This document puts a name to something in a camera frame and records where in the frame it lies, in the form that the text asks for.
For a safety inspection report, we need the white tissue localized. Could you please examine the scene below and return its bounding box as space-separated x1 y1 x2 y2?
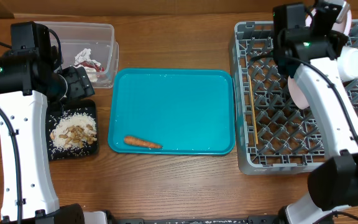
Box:
75 65 99 83

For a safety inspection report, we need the grey dishwasher rack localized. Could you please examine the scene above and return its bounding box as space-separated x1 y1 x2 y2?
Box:
229 19 358 175

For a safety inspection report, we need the orange carrot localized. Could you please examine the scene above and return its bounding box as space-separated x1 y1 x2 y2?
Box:
124 136 162 149

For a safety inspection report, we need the large white bowl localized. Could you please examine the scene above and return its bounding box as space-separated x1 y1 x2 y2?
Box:
337 47 358 82

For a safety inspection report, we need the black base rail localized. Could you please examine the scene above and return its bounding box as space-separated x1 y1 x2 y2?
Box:
114 215 282 224

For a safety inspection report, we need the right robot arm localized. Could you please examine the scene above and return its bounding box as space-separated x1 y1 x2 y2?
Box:
273 1 358 223

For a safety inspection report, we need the black tray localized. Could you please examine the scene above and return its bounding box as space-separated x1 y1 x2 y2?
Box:
46 100 99 161

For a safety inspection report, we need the teal serving tray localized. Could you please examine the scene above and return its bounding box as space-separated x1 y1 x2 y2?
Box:
108 68 235 156

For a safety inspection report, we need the white plate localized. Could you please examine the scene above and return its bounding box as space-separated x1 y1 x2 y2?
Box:
305 4 352 35

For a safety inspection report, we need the pink bowl with food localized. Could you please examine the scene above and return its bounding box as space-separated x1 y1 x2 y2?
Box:
288 77 309 110

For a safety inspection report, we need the clear plastic bin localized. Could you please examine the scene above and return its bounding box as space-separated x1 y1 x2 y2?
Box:
41 21 119 88

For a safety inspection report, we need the rice and food scraps pile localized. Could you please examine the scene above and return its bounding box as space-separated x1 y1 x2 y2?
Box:
49 112 98 154

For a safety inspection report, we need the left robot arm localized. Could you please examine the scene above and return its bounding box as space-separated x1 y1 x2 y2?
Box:
0 22 114 223

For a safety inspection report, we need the red snack wrapper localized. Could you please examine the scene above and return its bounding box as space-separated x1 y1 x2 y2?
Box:
78 61 104 72

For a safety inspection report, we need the foil ball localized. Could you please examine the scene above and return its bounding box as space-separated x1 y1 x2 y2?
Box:
74 49 91 65

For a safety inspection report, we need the wooden chopstick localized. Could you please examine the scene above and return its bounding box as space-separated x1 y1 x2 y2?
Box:
248 76 259 145

